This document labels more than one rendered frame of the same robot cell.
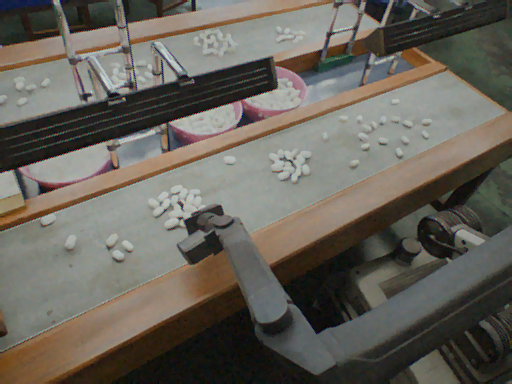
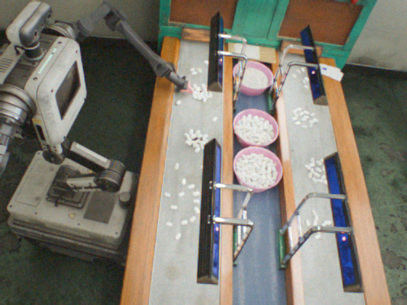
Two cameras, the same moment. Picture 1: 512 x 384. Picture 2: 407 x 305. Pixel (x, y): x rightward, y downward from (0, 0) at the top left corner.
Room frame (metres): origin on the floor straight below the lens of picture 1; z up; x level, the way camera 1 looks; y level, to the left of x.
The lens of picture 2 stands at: (1.61, -1.16, 2.42)
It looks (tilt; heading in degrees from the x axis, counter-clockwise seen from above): 53 degrees down; 123
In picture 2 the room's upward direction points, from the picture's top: 12 degrees clockwise
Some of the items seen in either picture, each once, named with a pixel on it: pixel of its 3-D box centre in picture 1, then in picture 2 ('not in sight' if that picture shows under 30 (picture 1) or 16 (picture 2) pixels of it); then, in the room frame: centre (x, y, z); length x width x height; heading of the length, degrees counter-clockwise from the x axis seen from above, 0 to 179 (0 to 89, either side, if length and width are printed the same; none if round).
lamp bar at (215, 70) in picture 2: (150, 102); (216, 48); (0.64, 0.25, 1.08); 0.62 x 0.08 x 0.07; 130
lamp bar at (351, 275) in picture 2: not in sight; (344, 216); (1.70, -0.13, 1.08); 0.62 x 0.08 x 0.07; 130
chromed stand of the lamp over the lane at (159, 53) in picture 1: (146, 139); (225, 74); (0.71, 0.30, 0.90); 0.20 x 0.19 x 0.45; 130
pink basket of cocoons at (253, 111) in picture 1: (269, 97); (256, 171); (1.21, 0.01, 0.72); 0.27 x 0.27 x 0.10
